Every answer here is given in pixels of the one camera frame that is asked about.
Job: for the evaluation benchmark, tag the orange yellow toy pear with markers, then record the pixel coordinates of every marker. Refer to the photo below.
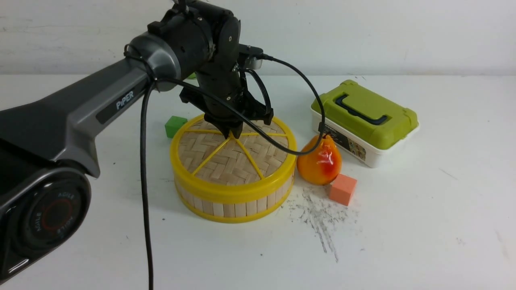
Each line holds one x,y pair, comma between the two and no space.
322,165

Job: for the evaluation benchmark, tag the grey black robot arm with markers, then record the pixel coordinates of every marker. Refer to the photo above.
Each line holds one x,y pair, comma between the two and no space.
48,146

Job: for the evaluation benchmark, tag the yellow woven bamboo steamer lid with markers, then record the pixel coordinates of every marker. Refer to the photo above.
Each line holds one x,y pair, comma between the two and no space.
210,168

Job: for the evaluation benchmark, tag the bamboo steamer base yellow rim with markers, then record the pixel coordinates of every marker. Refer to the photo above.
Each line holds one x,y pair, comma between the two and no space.
239,212

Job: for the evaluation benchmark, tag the green cube block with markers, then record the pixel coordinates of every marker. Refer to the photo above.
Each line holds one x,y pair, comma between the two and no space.
173,124

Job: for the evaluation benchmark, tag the green lidded white storage box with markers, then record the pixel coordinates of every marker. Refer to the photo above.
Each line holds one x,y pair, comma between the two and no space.
364,124

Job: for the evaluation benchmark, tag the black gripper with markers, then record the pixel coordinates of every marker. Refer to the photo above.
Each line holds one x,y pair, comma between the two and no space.
221,88

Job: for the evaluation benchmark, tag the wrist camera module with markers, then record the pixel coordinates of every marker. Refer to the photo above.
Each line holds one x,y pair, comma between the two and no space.
249,57

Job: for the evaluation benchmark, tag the salmon pink cube block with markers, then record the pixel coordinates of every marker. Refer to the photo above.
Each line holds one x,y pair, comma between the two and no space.
342,189

